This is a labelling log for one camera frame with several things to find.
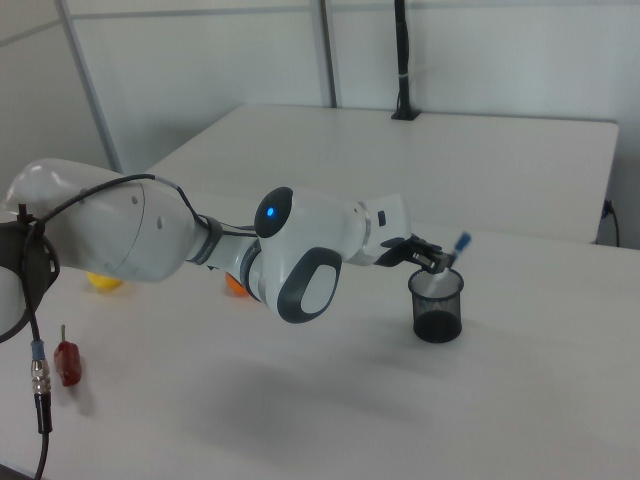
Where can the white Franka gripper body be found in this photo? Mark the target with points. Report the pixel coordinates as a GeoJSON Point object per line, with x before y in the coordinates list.
{"type": "Point", "coordinates": [387, 225]}

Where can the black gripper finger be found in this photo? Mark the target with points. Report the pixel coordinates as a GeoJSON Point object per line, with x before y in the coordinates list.
{"type": "Point", "coordinates": [432, 262]}
{"type": "Point", "coordinates": [425, 244]}

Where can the white marker with blue cap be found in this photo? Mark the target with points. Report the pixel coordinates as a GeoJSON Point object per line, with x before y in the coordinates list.
{"type": "Point", "coordinates": [462, 242]}

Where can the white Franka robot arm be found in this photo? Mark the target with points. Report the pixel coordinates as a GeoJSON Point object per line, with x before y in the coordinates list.
{"type": "Point", "coordinates": [125, 235]}

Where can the black mesh pen cup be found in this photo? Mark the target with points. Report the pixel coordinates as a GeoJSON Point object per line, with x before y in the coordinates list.
{"type": "Point", "coordinates": [440, 320]}

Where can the orange mandarin fruit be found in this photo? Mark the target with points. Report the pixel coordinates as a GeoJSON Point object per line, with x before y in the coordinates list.
{"type": "Point", "coordinates": [234, 286]}

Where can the red chili pepper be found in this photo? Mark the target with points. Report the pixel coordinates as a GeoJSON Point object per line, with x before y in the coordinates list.
{"type": "Point", "coordinates": [69, 362]}

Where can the black camera pole with base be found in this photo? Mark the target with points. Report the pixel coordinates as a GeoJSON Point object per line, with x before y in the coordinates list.
{"type": "Point", "coordinates": [402, 60]}

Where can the grey partition corner post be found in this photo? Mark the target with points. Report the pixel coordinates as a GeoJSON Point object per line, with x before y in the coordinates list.
{"type": "Point", "coordinates": [90, 85]}

